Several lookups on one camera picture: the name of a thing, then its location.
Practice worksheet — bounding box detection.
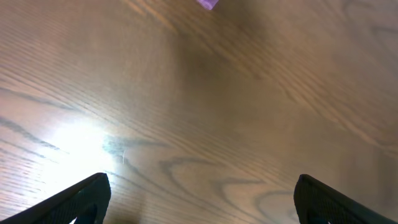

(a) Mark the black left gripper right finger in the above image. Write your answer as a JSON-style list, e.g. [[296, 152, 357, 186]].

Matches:
[[294, 174, 397, 224]]

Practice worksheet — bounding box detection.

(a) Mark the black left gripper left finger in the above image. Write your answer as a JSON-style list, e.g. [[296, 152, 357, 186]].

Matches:
[[1, 172, 111, 224]]

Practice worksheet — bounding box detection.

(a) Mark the folded purple cloth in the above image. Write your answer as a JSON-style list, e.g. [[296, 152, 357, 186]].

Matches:
[[196, 0, 219, 10]]

